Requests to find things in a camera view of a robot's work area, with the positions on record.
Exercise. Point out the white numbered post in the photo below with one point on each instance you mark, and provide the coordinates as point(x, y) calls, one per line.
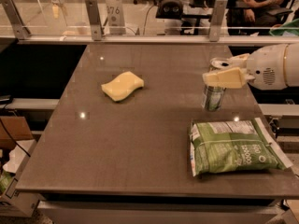
point(115, 16)

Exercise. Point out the left metal glass bracket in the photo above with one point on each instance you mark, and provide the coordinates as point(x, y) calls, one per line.
point(19, 28)

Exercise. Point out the silver redbull can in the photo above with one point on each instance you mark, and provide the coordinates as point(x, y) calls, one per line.
point(212, 96)

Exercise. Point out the green jalapeno chip bag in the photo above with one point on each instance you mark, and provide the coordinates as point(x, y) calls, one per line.
point(229, 146)

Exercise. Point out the black VR headset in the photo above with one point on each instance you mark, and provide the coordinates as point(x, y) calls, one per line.
point(169, 9)

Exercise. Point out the right metal glass bracket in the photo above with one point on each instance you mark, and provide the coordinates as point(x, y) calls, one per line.
point(216, 20)

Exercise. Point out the metal glass bracket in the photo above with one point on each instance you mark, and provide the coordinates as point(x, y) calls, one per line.
point(216, 20)
point(94, 19)
point(19, 28)

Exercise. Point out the seated person dark clothes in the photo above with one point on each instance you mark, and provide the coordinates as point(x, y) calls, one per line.
point(254, 19)

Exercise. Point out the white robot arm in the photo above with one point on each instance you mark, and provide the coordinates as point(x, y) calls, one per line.
point(290, 66)

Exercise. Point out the middle metal glass bracket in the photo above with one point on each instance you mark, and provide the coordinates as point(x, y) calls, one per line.
point(94, 19)

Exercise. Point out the yellow sponge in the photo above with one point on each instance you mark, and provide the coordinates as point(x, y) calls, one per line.
point(122, 86)

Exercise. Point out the cardboard box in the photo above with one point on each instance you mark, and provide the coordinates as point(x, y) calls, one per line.
point(13, 129)

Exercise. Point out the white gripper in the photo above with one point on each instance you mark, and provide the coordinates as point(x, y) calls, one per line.
point(266, 66)

